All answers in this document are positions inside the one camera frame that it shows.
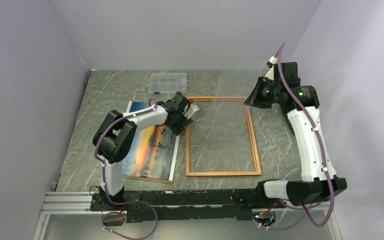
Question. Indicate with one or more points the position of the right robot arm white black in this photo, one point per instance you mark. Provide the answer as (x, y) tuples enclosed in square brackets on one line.
[(300, 107)]

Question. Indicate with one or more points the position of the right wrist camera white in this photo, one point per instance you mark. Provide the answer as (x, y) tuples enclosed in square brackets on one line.
[(271, 64)]

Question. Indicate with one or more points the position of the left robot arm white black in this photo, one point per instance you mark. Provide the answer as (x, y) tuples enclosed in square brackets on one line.
[(115, 136)]

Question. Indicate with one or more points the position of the aluminium extrusion rail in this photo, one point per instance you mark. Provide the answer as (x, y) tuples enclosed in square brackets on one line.
[(66, 203)]

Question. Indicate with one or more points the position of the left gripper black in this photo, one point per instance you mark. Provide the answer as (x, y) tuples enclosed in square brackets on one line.
[(178, 129)]

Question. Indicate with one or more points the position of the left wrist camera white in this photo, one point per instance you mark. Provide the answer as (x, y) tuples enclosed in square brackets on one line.
[(191, 109)]

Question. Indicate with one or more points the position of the wooden picture frame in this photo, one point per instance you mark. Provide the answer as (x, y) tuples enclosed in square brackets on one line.
[(221, 141)]

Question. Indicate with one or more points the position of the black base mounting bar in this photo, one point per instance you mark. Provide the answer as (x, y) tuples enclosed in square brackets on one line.
[(148, 205)]

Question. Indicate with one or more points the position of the clear plastic organizer box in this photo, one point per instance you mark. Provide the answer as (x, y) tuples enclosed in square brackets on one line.
[(167, 82)]

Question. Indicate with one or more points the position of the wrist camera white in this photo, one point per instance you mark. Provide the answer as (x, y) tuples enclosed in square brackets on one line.
[(271, 64), (191, 109)]

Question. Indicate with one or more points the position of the sunset photo print board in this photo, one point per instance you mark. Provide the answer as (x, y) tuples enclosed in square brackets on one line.
[(152, 156)]

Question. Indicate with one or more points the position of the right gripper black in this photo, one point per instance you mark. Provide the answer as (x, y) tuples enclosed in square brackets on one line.
[(255, 98)]

